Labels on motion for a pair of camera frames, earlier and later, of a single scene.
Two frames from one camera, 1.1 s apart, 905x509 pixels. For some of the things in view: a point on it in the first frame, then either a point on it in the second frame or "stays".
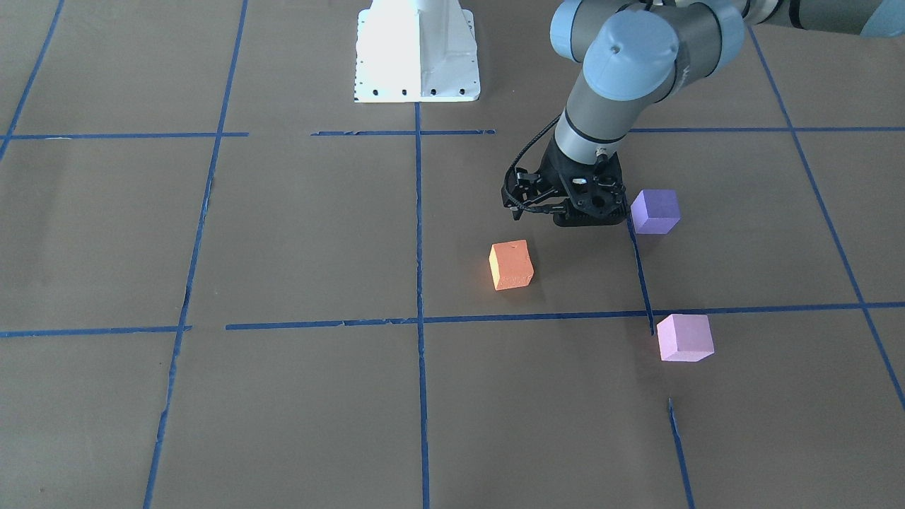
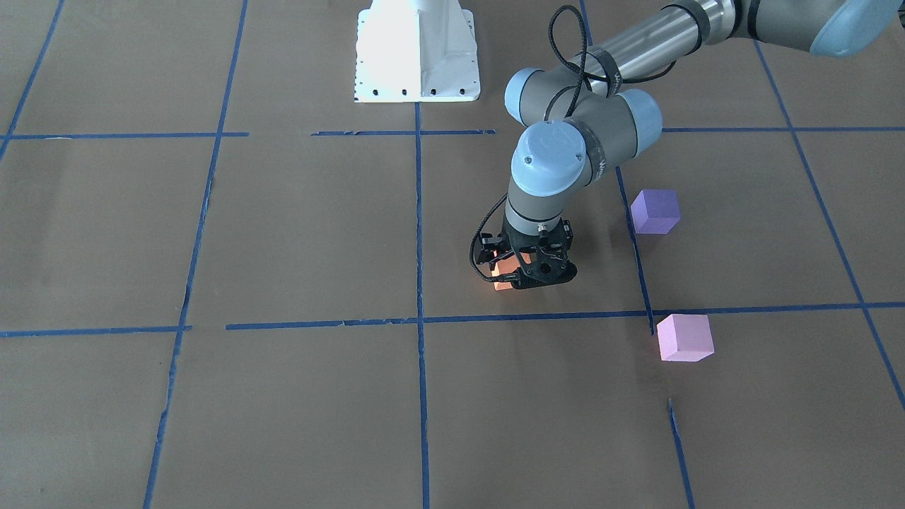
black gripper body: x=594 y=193 → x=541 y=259
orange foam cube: x=511 y=264 stays
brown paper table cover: x=226 y=284 stays
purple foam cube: x=655 y=211 stays
